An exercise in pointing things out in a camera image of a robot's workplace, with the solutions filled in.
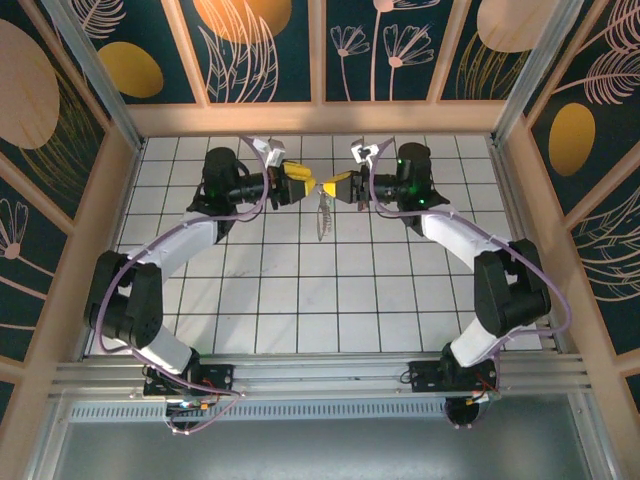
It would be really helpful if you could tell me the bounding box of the grey metal panel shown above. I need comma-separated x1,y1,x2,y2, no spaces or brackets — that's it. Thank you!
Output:
49,417,601,480

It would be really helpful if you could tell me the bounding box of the vented metal strip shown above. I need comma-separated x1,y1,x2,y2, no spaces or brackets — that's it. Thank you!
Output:
67,402,451,422

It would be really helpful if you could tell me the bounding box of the clear plastic zip bag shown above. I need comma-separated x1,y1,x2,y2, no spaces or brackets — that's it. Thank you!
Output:
314,192,335,244

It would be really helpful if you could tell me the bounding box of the small circuit board with wires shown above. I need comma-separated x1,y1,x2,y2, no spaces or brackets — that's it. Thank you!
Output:
464,387,501,406
167,397,224,416

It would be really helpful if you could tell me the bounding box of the aluminium mounting rail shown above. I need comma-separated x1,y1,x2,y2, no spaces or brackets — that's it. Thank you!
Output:
49,352,594,401

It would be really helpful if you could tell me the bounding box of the aluminium frame post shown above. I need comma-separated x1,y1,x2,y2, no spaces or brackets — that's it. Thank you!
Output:
492,0,587,147
42,0,149,154

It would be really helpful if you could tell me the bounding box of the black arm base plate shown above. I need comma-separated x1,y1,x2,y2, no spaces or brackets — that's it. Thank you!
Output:
143,363,235,397
408,359,501,396

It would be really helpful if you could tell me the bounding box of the aluminium side track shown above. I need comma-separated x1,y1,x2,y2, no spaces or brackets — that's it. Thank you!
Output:
487,144,561,356

